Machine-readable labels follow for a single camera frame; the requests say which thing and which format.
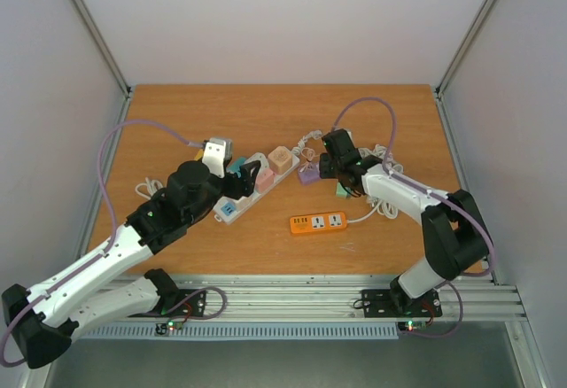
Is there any pink cube socket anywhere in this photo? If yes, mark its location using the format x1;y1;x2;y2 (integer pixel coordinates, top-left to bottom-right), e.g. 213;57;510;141
255;167;276;194

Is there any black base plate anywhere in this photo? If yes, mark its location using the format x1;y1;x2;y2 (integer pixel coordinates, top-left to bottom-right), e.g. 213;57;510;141
352;289;443;318
131;289;206;318

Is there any green small adapter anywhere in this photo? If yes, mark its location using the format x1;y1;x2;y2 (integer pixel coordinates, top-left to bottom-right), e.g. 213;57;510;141
335;182;352;199

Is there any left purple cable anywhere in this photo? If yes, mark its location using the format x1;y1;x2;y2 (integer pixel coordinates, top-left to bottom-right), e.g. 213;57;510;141
0;120;205;368

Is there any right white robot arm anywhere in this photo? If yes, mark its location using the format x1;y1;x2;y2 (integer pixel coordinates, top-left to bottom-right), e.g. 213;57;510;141
320;129;493;314

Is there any orange power strip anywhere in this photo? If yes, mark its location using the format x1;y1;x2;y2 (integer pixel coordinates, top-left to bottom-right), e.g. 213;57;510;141
290;212;347;235

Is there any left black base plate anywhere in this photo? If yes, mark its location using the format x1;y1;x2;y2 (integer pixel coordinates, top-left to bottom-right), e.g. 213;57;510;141
131;289;206;318

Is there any teal power strip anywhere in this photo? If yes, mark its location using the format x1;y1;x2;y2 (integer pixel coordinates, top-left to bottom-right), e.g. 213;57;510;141
227;157;246;176

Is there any aluminium rail frame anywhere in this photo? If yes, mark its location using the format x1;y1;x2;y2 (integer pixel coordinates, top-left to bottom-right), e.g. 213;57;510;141
39;86;550;388

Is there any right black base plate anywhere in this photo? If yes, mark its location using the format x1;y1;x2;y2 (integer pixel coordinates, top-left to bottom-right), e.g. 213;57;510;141
352;289;443;318

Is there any white round switch socket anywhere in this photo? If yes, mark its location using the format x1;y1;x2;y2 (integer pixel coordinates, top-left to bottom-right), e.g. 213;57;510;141
245;152;269;171

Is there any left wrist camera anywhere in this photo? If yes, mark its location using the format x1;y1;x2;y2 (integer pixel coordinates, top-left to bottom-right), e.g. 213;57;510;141
201;137;233;178

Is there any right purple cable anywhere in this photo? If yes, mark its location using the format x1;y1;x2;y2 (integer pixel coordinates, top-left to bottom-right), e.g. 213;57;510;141
331;97;495;339

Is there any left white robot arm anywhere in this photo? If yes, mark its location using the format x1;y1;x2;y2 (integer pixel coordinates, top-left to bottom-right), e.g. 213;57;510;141
1;160;260;369

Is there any grey slotted cable duct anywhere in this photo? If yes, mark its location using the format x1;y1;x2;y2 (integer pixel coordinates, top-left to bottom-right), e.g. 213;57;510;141
83;322;399;342

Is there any white left power cord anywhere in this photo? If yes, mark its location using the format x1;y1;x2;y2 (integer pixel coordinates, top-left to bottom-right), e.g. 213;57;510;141
135;177;167;201

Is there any purple cable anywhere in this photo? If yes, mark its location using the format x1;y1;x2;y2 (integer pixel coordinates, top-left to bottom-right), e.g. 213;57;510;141
331;97;495;339
0;120;205;368

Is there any white coiled power cord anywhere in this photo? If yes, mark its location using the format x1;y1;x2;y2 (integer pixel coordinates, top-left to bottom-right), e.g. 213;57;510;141
345;143;405;225

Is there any peach cube adapter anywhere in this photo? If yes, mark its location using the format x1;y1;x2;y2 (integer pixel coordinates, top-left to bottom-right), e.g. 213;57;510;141
268;146;293;175

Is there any purple power strip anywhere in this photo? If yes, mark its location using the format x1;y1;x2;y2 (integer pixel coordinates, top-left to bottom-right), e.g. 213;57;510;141
298;164;321;186

